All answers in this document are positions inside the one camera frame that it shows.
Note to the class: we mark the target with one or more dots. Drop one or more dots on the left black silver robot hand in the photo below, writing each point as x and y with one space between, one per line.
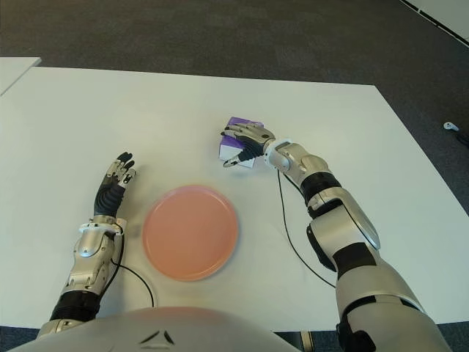
108 198

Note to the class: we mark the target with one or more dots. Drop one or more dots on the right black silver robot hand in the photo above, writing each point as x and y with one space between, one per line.
254 141

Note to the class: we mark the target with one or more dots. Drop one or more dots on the purple tissue paper pack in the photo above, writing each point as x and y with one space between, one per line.
229 150

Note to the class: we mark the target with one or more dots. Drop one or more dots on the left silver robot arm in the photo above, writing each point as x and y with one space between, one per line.
88 253

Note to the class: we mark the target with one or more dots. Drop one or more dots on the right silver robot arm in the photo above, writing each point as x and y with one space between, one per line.
340 227

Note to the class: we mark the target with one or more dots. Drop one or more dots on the pink round plate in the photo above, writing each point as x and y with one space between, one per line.
190 232

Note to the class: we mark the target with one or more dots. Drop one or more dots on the grey robot torso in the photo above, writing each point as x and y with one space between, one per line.
154 330

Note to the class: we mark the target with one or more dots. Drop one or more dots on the white side table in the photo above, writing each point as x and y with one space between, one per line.
14 71

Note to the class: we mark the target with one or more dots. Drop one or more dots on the white controller on floor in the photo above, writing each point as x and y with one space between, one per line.
450 126

